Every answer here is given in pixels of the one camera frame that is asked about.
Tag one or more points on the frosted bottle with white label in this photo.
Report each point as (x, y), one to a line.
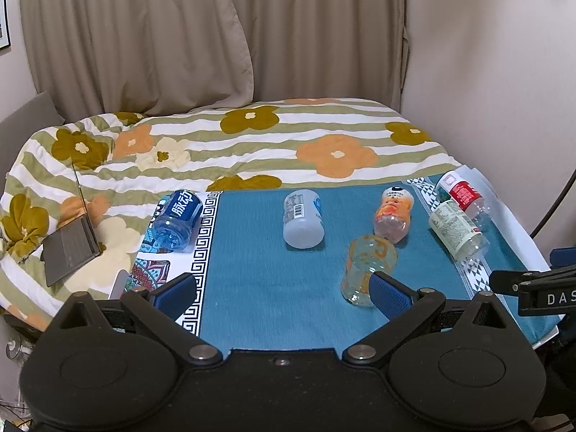
(302, 222)

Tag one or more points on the grey headboard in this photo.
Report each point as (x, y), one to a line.
(27, 121)

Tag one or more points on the clear bottle with red label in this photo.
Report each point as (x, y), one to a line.
(463, 194)

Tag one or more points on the clear bottle with blue label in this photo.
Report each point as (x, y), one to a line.
(173, 222)

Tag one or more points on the clear bottle with green label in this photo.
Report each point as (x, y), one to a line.
(455, 231)

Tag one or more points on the black framed picture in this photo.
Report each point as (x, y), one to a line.
(3, 20)

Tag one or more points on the orange cartoon bottle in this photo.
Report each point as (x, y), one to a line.
(393, 216)

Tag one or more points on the beige curtain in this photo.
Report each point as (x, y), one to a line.
(324, 31)
(135, 36)

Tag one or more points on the teal patterned cloth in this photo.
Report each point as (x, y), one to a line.
(265, 279)

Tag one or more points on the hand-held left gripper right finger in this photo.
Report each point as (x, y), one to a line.
(388, 297)

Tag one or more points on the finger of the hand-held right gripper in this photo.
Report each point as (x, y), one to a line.
(506, 281)

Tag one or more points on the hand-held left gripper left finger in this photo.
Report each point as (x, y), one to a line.
(173, 295)

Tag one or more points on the grey laptop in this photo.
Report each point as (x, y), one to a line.
(69, 249)

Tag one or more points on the clear cup with orange print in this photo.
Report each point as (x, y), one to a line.
(365, 261)

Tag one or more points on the striped floral blanket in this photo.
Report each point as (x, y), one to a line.
(270, 144)

